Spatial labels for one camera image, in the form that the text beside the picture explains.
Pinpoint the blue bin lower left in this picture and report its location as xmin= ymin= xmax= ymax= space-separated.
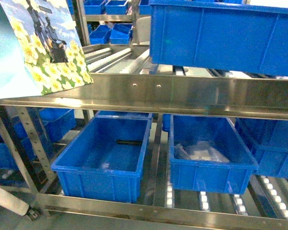
xmin=51 ymin=117 xmax=152 ymax=203

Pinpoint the flower gift bag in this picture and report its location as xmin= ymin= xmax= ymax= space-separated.
xmin=0 ymin=0 xmax=94 ymax=99

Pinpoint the blue bin right rack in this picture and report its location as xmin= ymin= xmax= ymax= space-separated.
xmin=149 ymin=0 xmax=288 ymax=76

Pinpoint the blue bin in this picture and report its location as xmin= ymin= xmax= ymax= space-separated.
xmin=51 ymin=117 xmax=152 ymax=203
xmin=168 ymin=115 xmax=259 ymax=195

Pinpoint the steel flow rack frame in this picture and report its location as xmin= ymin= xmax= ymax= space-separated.
xmin=0 ymin=0 xmax=288 ymax=230

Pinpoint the blue bin lower right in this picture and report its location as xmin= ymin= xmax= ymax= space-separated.
xmin=168 ymin=115 xmax=259 ymax=195

